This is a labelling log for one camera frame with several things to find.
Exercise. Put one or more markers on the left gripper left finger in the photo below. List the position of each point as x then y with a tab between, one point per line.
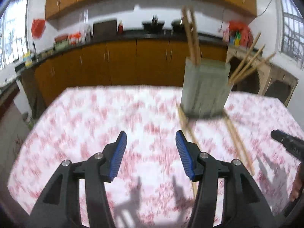
58	204

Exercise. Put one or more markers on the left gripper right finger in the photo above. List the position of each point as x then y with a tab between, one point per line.
244	205

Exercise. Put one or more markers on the person right hand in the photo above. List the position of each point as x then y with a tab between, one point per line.
297	184

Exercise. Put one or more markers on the cream wooden side table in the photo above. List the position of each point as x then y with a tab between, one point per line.
268	80

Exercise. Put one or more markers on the floral pink tablecloth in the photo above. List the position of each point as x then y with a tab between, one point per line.
151	188

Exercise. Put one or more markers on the green perforated utensil holder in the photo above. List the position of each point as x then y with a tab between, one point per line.
205	88

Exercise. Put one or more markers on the red bag on counter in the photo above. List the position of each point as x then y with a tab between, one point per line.
241	32

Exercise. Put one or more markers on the right window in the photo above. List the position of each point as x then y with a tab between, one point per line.
290	32

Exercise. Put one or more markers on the window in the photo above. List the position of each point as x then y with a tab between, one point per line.
290	32
14	43

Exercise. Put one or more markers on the yellow dish soap bottle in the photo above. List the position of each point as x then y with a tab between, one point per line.
27	58

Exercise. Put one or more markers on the green bowl stack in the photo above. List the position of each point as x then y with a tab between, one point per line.
61	42

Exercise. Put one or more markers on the wooden lower cabinets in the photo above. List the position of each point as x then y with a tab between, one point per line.
117	63

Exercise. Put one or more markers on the black lidded wok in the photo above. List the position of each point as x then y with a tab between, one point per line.
178	26

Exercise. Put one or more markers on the dark cutting board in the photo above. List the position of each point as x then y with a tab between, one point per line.
105	29

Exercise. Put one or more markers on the red sauce bottle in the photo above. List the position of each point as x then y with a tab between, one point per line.
120	28

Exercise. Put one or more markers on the left window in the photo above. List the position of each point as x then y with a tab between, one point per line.
14	43

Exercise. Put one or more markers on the red plastic bag on wall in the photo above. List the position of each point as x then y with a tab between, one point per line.
37	28

